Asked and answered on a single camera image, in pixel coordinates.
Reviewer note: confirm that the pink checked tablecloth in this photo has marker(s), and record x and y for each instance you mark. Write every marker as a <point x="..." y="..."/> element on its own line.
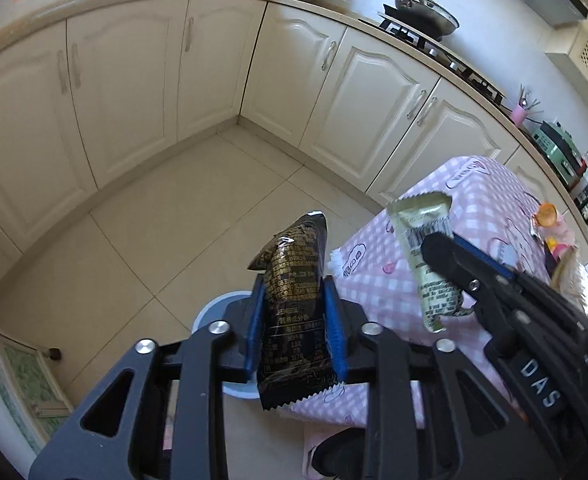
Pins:
<point x="374" y="285"/>

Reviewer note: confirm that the white orange-print plastic bag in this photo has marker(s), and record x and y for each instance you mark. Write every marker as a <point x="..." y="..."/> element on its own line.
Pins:
<point x="571" y="280"/>

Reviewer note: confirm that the orange candy wrapper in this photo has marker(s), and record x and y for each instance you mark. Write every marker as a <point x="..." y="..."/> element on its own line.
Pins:
<point x="545" y="216"/>

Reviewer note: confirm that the cream kitchen cabinet run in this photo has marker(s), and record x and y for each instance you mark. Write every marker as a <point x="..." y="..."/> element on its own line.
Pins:
<point x="374" y="100"/>
<point x="123" y="85"/>

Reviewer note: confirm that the pink utensil cup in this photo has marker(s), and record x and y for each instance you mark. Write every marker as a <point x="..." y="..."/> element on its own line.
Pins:
<point x="519" y="115"/>

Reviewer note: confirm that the green glass cabinet door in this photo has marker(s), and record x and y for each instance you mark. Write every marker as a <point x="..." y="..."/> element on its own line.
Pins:
<point x="18" y="375"/>

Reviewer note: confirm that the pale green snack wrapper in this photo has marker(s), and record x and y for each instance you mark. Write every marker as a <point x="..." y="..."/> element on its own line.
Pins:
<point x="419" y="230"/>

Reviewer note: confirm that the green countertop appliance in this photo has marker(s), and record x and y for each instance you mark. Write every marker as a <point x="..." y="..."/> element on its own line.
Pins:
<point x="559" y="150"/>

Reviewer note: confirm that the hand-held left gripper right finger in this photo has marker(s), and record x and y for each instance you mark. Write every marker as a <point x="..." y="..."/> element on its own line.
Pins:
<point x="335" y="330"/>

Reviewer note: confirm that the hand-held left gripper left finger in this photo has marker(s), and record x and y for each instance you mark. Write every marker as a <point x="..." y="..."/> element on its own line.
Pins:
<point x="255" y="330"/>

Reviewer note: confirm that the frying pan with lid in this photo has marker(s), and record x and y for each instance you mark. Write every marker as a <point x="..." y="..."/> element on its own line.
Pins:
<point x="426" y="10"/>

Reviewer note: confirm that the small dark block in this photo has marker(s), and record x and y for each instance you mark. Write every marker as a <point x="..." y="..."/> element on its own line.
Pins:
<point x="54" y="354"/>

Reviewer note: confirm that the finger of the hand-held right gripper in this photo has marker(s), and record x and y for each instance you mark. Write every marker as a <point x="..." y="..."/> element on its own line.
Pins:
<point x="496" y="264"/>
<point x="449" y="257"/>

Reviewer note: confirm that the black gas stove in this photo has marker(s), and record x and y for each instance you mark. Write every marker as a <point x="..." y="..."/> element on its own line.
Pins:
<point x="454" y="65"/>

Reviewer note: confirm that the pink yellow wrapper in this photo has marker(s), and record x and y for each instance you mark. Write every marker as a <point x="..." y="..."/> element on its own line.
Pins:
<point x="560" y="237"/>

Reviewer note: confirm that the black snack wrapper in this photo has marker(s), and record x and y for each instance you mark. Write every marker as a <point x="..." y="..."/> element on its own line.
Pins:
<point x="294" y="310"/>

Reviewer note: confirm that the white round trash bin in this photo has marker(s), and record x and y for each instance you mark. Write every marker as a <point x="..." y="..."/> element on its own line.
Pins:
<point x="213" y="310"/>

